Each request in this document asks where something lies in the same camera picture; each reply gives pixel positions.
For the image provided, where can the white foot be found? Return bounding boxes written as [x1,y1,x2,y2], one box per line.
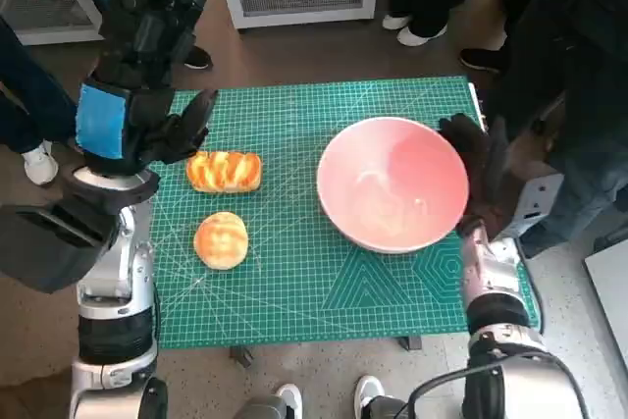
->
[353,374,418,419]
[235,382,304,419]

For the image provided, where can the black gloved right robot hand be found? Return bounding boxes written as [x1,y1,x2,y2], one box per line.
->
[438,113,513,238]

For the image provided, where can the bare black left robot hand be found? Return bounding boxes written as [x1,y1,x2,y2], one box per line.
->
[76,0,220,178]

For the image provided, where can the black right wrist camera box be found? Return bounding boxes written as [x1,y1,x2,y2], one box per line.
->
[503,173,565,239]

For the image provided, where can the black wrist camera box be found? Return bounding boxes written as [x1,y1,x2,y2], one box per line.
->
[503,173,565,239]
[0,190,124,293]

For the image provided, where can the pink bowl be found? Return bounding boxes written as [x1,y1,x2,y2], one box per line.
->
[316,117,471,254]

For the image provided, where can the round bread bun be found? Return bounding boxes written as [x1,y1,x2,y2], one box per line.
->
[192,211,249,271]

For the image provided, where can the braided rectangular bread loaf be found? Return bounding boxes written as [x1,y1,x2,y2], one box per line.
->
[185,150,264,193]

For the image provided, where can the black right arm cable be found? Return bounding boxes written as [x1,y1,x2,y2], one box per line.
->
[519,241,547,337]
[406,354,593,419]

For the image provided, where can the white left foot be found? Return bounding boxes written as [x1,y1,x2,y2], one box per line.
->
[235,382,304,419]

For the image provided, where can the white right foot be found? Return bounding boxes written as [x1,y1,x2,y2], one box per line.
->
[353,374,418,419]

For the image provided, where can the green cutting mat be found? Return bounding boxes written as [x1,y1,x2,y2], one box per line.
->
[149,76,541,349]

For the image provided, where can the grey desk panel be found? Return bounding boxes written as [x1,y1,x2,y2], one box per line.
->
[583,236,628,366]

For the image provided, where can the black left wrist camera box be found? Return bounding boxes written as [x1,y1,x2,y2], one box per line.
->
[0,190,124,293]

